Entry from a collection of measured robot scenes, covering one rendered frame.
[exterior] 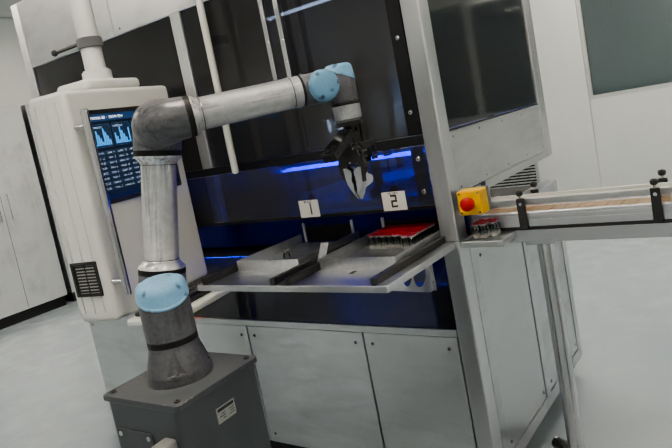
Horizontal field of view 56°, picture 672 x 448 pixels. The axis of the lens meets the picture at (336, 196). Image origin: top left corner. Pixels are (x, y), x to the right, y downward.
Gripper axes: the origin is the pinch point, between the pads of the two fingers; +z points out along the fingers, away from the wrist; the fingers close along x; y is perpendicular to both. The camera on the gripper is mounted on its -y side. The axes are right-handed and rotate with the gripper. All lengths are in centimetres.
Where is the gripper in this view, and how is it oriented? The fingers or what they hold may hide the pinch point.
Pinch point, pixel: (358, 195)
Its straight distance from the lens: 170.0
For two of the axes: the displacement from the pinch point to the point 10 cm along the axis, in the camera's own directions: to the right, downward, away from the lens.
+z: 2.0, 9.7, 1.2
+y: 6.4, -2.2, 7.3
